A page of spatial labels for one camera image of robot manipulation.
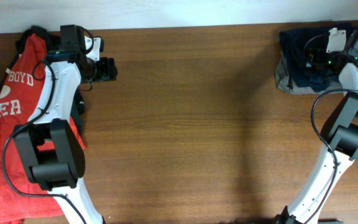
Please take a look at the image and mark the dark teal shorts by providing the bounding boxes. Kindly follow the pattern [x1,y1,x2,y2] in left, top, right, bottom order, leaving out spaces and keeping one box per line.
[279,23,358,92]

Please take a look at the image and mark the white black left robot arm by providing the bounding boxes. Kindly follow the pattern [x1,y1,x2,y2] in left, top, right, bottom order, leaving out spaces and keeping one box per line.
[8,25,117,223]

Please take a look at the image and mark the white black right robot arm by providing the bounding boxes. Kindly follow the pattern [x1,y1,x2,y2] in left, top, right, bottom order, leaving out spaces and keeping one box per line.
[273,26,358,223]

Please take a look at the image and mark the folded grey garment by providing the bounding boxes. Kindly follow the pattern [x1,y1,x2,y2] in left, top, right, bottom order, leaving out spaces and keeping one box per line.
[275,52,342,95]

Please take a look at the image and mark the red printed t-shirt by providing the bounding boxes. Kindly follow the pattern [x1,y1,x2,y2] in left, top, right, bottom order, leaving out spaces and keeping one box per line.
[0,32,86,224]

